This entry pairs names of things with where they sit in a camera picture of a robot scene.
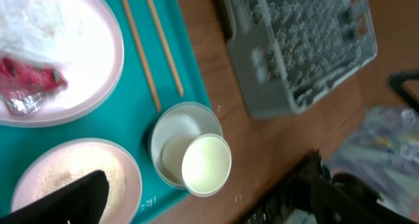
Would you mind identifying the teal plastic tray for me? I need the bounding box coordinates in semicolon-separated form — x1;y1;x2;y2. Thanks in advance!
1;0;210;223

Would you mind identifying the red foil snack wrapper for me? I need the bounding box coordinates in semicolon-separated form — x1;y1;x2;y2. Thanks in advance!
1;56;68;116

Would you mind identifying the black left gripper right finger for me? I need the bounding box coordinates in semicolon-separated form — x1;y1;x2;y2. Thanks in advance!
238;151;415;224

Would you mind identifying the small pink rice bowl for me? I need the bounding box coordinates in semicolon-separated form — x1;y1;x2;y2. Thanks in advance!
10;138;142;223

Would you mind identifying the cream white cup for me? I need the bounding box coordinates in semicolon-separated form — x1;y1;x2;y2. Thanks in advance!
181;134;232;197

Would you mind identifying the grey bowl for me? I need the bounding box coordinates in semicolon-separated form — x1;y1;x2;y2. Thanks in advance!
148;102;223;190

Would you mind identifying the grey dishwasher rack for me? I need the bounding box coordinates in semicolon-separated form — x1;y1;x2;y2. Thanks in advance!
214;0;378;119

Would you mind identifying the crumpled white tissue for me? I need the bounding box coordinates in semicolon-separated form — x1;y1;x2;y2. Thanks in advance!
1;0;65;63

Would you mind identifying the large pink plate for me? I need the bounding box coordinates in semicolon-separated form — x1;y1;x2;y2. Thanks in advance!
1;0;124;127

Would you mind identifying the left wooden chopstick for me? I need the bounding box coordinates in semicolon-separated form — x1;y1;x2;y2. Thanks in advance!
121;0;161;112

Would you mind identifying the colourful printed sheet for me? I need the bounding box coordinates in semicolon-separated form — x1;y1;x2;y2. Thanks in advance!
327;107;418;222

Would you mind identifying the right wooden chopstick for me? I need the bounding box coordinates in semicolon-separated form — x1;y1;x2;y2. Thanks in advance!
146;0;184;98

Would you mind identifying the wooden chopstick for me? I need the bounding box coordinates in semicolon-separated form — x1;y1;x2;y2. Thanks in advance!
121;0;161;112
146;0;184;98

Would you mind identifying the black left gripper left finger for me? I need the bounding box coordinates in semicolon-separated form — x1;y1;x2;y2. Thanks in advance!
1;170;109;224

